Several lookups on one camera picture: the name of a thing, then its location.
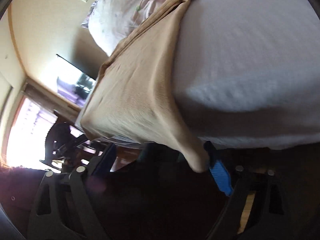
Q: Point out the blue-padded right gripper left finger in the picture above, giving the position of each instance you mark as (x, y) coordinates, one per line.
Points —
(62, 209)

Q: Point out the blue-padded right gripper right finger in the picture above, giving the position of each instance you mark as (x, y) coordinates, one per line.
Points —
(256, 207)

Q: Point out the tan long-sleeve shirt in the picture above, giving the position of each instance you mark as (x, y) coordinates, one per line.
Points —
(132, 96)

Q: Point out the dark television screen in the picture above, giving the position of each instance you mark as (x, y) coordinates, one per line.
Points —
(73, 84)

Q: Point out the lavender bed sheet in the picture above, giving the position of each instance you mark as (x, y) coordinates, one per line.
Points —
(246, 72)

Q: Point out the white floral left pillow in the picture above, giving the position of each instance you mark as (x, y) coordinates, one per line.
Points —
(110, 21)

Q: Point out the bright window with frame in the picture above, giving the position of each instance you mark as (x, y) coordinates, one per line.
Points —
(29, 123)

